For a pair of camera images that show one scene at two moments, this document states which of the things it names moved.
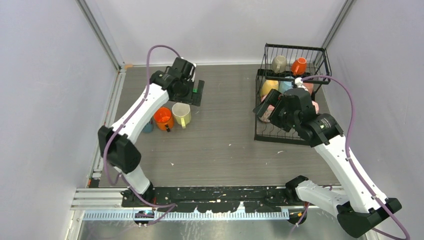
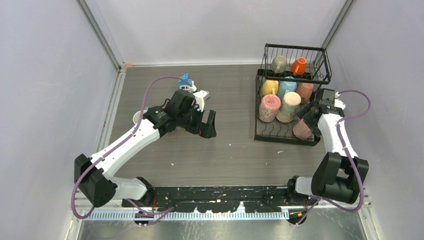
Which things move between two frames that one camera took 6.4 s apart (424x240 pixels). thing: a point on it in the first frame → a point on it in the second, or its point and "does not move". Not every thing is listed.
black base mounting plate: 215,198 does not move
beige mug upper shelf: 279,64 does not move
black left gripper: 196,97 → 207,130
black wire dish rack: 285,67 does not move
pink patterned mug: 265,117 does not move
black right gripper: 273,99 → 307,108
